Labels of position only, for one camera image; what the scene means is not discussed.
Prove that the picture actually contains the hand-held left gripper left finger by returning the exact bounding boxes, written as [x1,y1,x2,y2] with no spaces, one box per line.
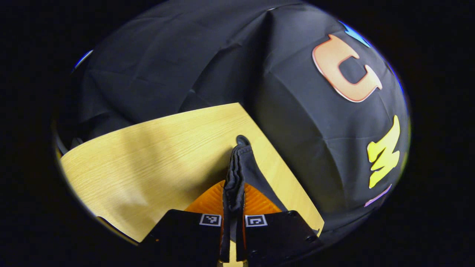
[139,180,226,266]

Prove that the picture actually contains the black jeans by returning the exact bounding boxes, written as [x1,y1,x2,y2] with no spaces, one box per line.
[219,144,289,263]

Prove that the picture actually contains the black backdrop cloth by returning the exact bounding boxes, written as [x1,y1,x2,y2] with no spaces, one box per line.
[72,0,410,241]

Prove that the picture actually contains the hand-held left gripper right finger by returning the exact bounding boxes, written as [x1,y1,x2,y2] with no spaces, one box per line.
[243,183,324,266]

